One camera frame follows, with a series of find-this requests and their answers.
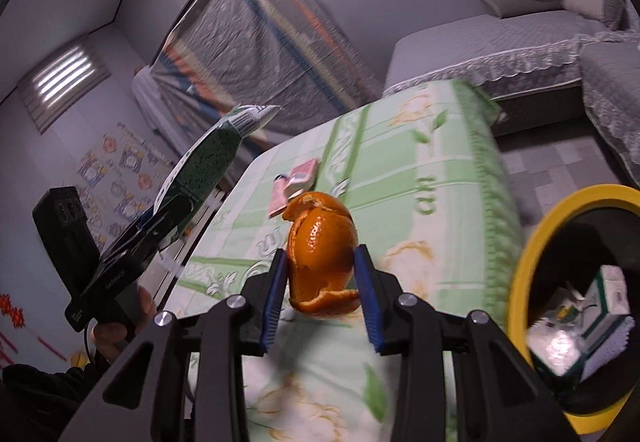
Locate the small orange peel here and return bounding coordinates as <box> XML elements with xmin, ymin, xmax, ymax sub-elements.
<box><xmin>282</xmin><ymin>192</ymin><xmax>360</xmax><ymax>318</ymax></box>

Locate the green white snack packet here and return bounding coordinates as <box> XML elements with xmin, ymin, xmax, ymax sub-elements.
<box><xmin>151</xmin><ymin>105</ymin><xmax>280</xmax><ymax>243</ymax></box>

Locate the yellow rim trash bin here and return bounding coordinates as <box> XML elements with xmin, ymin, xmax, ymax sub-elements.
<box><xmin>506</xmin><ymin>184</ymin><xmax>639</xmax><ymax>436</ymax></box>

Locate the person left hand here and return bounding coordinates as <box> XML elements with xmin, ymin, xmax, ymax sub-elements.
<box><xmin>91</xmin><ymin>287</ymin><xmax>157</xmax><ymax>363</ymax></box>

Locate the colourful cartoon play mat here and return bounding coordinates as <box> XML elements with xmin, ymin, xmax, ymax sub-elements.
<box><xmin>64</xmin><ymin>124</ymin><xmax>174</xmax><ymax>251</ymax></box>

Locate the pink cream tube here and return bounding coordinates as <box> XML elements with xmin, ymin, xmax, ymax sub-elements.
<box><xmin>268</xmin><ymin>173</ymin><xmax>299</xmax><ymax>218</ymax></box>

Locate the small pink box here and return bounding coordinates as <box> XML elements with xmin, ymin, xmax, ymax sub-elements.
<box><xmin>284</xmin><ymin>158</ymin><xmax>319</xmax><ymax>198</ymax></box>

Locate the window with blinds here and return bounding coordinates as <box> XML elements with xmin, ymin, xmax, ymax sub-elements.
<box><xmin>17</xmin><ymin>36</ymin><xmax>111</xmax><ymax>133</ymax></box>

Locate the green floral table cloth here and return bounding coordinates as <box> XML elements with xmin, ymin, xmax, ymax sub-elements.
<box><xmin>167</xmin><ymin>80</ymin><xmax>524</xmax><ymax>441</ymax></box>

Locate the striped grey hanging sheet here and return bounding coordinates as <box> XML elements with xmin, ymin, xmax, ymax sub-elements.
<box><xmin>132</xmin><ymin>0</ymin><xmax>383</xmax><ymax>154</ymax></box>

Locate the grey sofa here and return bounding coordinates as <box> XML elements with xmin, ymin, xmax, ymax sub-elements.
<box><xmin>384</xmin><ymin>10</ymin><xmax>639</xmax><ymax>181</ymax></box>

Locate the dark grey sofa cushion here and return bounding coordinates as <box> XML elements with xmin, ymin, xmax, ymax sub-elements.
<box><xmin>480</xmin><ymin>0</ymin><xmax>563</xmax><ymax>18</ymax></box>

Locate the grey brown pillow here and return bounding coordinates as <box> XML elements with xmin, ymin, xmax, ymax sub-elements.
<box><xmin>562</xmin><ymin>0</ymin><xmax>626</xmax><ymax>30</ymax></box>

